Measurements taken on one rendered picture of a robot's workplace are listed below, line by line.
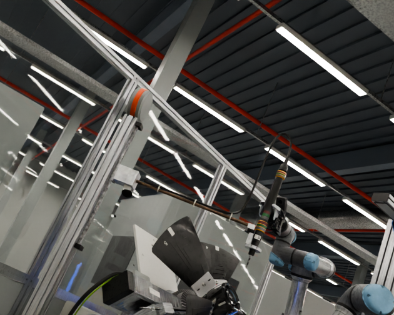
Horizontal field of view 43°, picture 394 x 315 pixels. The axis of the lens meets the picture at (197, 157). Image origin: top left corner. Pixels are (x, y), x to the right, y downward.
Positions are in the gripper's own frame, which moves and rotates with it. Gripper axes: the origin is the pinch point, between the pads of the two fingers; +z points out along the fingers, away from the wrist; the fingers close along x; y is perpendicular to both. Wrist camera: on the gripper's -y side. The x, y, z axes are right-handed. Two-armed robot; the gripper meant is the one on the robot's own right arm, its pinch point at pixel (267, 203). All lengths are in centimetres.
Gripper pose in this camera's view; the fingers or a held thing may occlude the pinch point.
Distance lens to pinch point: 217.1
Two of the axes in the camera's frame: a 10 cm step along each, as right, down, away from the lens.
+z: -4.2, -4.8, -7.7
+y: -3.8, 8.6, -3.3
